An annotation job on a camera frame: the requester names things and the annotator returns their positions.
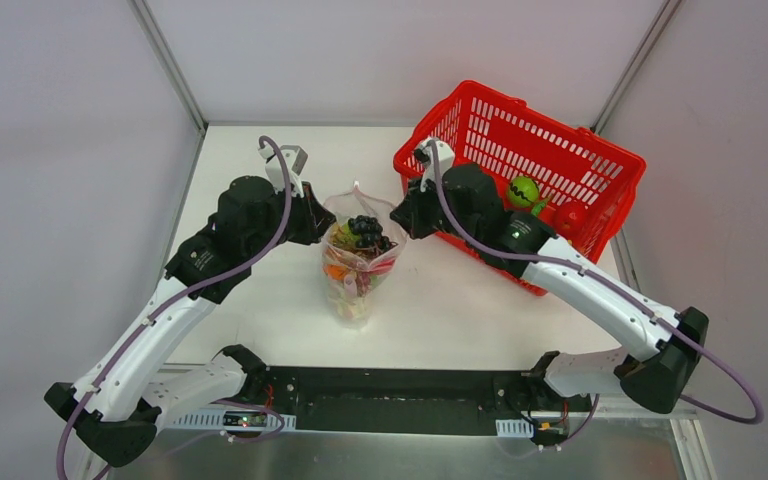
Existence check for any dark grape bunch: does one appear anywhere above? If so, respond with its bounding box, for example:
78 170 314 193
347 215 383 249

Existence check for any clear zip top bag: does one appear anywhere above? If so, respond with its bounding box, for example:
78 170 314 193
321 183 407 328

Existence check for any orange fruit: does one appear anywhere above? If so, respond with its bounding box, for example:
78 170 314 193
323 264 352 283

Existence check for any green mangosteen fruit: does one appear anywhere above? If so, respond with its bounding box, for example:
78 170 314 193
506 175 540 209

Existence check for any red apple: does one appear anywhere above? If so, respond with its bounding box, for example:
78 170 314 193
367 242 400 275
551 200 587 237

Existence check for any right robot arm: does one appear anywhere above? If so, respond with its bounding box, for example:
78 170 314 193
390 164 708 414

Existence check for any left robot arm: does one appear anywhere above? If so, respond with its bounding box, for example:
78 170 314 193
44 176 336 468

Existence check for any red plastic basket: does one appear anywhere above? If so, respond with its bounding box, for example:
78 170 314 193
393 80 646 262

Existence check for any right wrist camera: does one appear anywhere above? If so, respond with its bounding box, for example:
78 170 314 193
413 137 455 193

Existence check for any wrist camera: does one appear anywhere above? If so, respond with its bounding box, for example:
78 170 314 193
258 145 308 198
413 137 455 193

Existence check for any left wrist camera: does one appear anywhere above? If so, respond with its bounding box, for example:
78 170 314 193
258 145 308 198

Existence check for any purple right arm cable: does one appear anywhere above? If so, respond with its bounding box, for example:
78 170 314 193
423 140 765 426

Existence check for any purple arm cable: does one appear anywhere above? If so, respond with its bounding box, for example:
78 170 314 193
55 135 295 480
423 140 765 426

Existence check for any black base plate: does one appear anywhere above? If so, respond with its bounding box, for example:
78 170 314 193
230 366 592 437

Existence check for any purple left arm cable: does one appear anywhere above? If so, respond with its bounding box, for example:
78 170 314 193
55 135 295 480

